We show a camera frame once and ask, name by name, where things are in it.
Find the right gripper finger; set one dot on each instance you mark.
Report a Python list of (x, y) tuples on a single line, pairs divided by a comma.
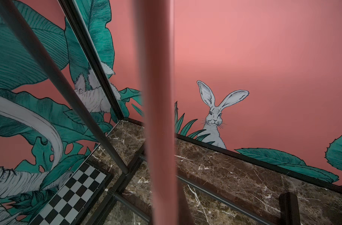
[(184, 213)]

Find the pink wire hanger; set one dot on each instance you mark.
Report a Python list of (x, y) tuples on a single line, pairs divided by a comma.
[(155, 42)]

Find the black clothes rack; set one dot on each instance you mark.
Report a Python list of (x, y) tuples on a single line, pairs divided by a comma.
[(14, 19)]

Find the checkerboard calibration plate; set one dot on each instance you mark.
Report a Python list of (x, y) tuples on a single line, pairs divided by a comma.
[(72, 202)]

